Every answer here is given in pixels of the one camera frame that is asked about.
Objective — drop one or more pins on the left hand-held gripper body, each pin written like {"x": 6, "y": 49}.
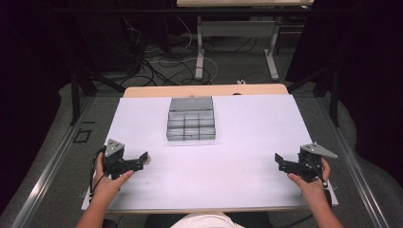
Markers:
{"x": 113, "y": 156}

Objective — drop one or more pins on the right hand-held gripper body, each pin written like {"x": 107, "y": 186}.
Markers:
{"x": 309, "y": 164}

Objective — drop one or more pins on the person's right hand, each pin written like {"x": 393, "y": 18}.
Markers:
{"x": 312, "y": 188}

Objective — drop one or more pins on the person's left hand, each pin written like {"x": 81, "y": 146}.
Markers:
{"x": 109, "y": 186}

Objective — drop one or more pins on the white table mat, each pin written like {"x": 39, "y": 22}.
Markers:
{"x": 240, "y": 152}

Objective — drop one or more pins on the clear plastic compartment box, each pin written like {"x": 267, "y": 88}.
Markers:
{"x": 191, "y": 122}

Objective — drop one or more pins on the black metal stand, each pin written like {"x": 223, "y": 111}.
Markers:
{"x": 80, "y": 85}
{"x": 329, "y": 88}

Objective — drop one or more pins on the small white floor object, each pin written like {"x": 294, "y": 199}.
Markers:
{"x": 241, "y": 81}

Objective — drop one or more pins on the person's white shirt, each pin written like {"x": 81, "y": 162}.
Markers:
{"x": 206, "y": 221}

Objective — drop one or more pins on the dark curtain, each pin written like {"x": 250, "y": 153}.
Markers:
{"x": 28, "y": 63}
{"x": 364, "y": 63}

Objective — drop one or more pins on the white metal-legged desk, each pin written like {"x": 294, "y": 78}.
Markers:
{"x": 240, "y": 28}

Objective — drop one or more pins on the metal floor rail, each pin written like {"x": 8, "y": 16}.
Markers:
{"x": 47, "y": 171}
{"x": 355, "y": 171}

